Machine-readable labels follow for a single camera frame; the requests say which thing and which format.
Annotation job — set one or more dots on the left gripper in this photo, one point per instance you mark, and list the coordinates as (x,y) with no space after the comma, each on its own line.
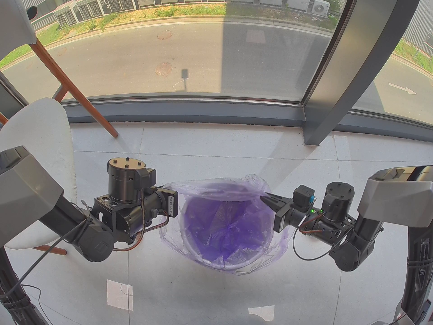
(159,203)

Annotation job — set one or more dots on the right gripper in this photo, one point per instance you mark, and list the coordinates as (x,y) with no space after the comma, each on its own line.
(291,215)

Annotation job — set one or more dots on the purple plastic bag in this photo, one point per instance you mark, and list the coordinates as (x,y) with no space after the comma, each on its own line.
(223,225)

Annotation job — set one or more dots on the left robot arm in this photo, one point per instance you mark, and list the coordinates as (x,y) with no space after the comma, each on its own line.
(30,188)

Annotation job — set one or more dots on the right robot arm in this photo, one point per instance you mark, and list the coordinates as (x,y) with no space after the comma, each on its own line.
(389,198)

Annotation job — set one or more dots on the white trash bin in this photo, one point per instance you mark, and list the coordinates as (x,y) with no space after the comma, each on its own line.
(250,261)

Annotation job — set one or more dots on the white chair with wooden legs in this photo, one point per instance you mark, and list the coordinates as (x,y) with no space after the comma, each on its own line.
(37,134)

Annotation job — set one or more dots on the window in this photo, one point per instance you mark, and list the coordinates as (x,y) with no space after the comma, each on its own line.
(203,63)

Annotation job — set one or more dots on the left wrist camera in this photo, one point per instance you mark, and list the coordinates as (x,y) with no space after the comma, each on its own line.
(147,179)

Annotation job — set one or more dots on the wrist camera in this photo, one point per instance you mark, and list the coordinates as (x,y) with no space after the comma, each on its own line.
(147,179)
(303,196)

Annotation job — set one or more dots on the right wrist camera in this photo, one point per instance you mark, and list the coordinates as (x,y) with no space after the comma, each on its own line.
(303,196)

